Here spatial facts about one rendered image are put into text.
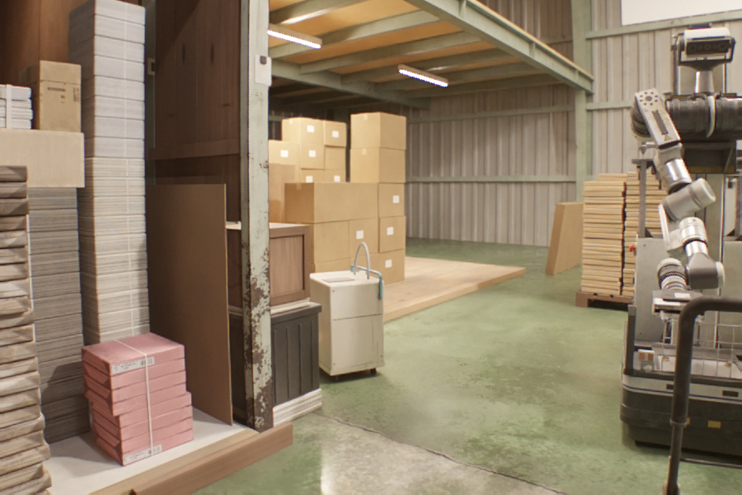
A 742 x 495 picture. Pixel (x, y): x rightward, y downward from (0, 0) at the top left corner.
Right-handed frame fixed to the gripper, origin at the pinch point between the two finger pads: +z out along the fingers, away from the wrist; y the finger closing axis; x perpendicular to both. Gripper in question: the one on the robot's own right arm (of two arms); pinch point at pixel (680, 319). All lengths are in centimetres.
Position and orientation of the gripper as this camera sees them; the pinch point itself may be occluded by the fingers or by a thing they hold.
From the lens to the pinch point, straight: 163.5
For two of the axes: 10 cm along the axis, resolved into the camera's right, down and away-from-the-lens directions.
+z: -3.8, 3.9, -8.4
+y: -9.1, -0.2, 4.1
